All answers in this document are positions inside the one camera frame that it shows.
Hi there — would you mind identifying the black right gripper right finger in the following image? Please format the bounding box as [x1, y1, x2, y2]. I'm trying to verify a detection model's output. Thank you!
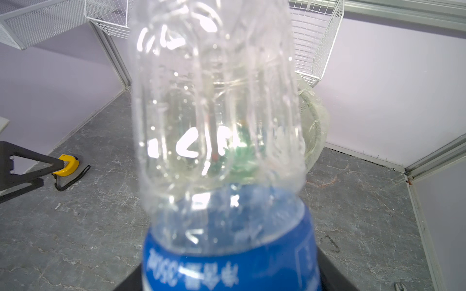
[317, 247, 359, 291]

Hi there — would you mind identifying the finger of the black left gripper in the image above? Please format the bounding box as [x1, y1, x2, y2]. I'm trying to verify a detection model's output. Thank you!
[0, 141, 66, 204]

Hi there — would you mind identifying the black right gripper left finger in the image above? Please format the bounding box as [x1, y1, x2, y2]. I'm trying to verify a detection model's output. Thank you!
[114, 263, 143, 291]

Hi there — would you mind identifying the clear bottle blue label white cap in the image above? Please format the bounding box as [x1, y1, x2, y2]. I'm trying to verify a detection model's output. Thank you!
[129, 1, 322, 291]

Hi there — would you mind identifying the grey mesh waste bin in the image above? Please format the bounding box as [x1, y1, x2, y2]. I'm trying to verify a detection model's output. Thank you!
[296, 78, 330, 173]

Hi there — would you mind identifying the green bin liner bag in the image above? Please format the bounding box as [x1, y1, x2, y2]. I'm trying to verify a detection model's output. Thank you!
[296, 78, 330, 173]

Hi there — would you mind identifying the silver open-end wrench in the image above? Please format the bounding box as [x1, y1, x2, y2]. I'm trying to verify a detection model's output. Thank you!
[394, 282, 407, 291]

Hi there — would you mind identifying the yellow tape measure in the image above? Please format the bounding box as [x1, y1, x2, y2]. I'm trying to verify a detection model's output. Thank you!
[53, 154, 80, 177]

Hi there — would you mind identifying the small white wire basket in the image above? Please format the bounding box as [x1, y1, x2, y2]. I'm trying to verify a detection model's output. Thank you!
[1, 0, 87, 50]

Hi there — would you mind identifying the long white wire basket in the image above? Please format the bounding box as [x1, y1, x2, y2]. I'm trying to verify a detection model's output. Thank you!
[84, 0, 345, 87]

